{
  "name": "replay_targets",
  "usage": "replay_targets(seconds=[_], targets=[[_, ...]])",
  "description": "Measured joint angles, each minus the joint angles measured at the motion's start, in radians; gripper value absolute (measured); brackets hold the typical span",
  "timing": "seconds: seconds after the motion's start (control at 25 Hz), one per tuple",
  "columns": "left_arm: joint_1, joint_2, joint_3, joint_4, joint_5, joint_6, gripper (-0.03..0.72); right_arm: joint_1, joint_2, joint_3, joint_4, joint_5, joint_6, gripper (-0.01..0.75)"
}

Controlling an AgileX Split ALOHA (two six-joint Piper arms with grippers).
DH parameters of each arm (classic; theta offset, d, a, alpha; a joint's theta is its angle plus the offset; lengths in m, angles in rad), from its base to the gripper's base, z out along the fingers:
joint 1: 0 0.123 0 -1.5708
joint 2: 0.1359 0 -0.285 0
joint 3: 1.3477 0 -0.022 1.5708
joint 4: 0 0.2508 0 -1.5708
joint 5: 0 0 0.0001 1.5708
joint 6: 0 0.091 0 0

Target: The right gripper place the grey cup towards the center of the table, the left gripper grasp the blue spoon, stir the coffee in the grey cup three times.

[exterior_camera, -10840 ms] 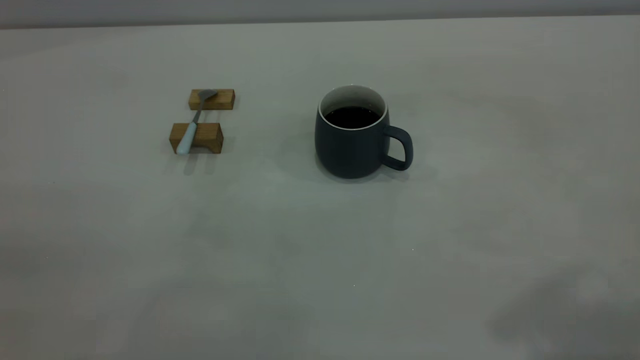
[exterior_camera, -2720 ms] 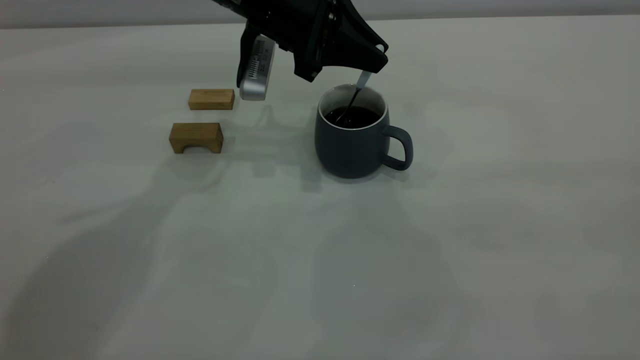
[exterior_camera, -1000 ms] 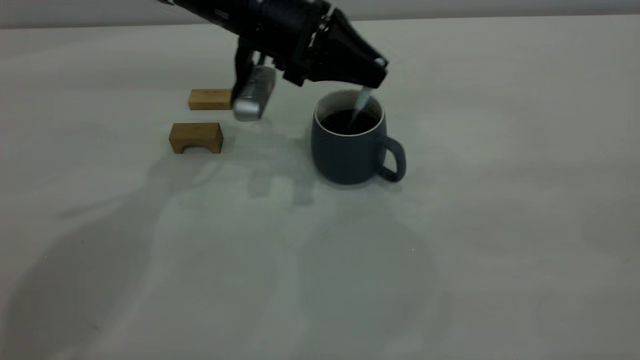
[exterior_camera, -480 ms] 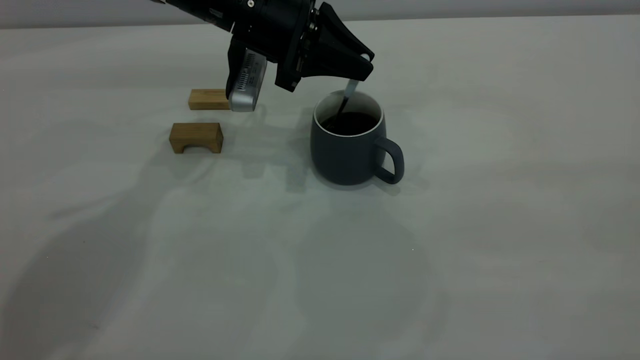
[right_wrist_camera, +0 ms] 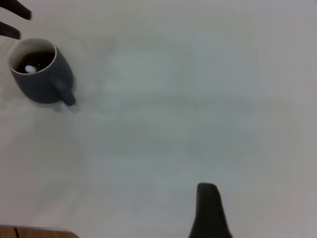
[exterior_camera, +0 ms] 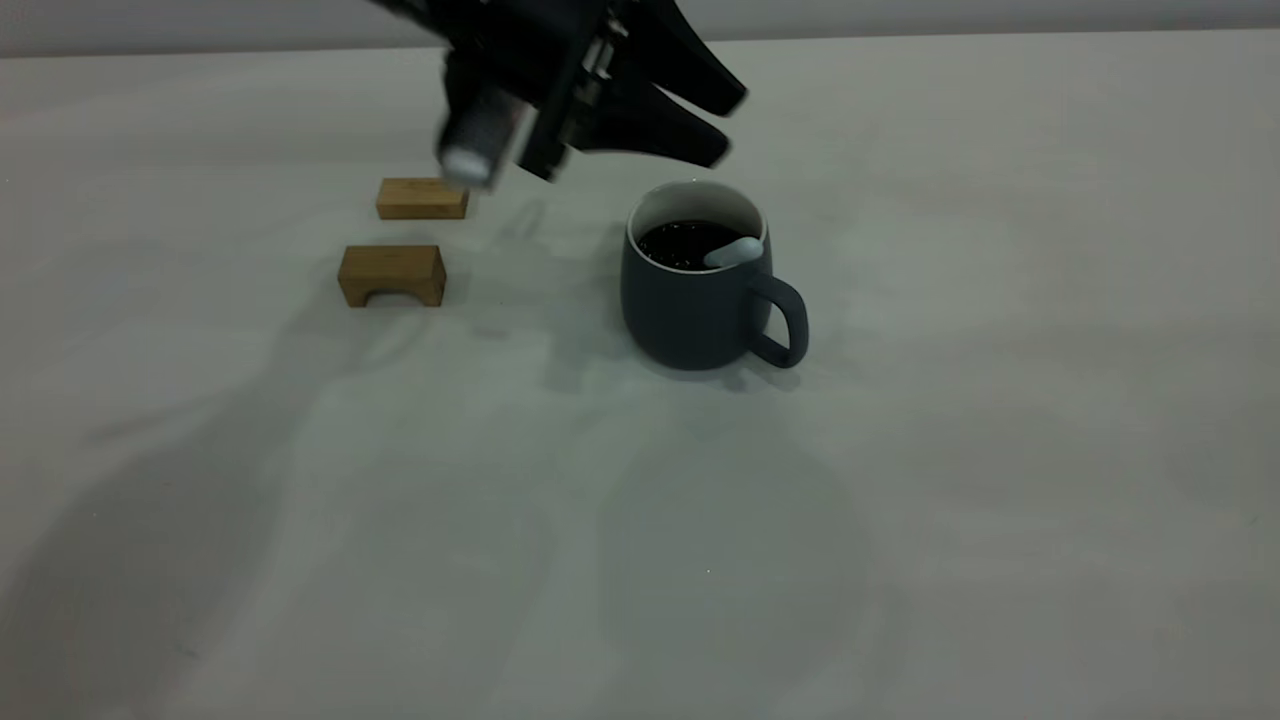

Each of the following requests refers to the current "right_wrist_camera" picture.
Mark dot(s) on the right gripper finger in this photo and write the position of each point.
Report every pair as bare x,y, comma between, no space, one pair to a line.
209,213

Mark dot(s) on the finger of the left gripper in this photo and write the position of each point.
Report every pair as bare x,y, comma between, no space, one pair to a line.
10,30
17,8

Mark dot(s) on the dark grey ceramic mug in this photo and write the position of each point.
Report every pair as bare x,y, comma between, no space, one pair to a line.
37,89

